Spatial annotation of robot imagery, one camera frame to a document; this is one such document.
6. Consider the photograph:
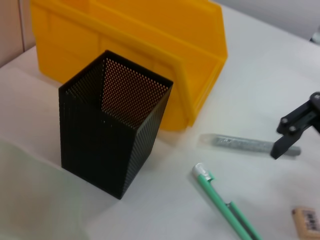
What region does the grey glitter marker pen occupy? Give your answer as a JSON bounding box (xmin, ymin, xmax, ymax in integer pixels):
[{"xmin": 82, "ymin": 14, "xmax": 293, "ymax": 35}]
[{"xmin": 199, "ymin": 133, "xmax": 302, "ymax": 158}]

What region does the yellow plastic storage bin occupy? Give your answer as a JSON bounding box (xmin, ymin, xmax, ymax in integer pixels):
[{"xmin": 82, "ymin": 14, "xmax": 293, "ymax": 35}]
[{"xmin": 29, "ymin": 0, "xmax": 229, "ymax": 132}]

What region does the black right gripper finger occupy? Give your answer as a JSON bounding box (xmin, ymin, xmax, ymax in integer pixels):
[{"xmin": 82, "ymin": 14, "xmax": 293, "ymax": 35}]
[{"xmin": 269, "ymin": 91, "xmax": 320, "ymax": 161}]

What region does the black mesh pen holder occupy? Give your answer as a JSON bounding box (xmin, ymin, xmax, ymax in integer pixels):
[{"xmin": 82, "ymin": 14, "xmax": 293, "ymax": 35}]
[{"xmin": 58, "ymin": 49, "xmax": 175, "ymax": 201}]

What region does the beige eraser with barcode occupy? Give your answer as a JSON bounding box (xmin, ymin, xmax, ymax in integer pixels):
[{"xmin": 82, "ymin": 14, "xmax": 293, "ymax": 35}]
[{"xmin": 291, "ymin": 206, "xmax": 320, "ymax": 238}]

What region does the green utility knife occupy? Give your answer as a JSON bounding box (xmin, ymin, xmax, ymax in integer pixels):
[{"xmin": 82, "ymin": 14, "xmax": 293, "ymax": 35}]
[{"xmin": 191, "ymin": 162, "xmax": 263, "ymax": 240}]

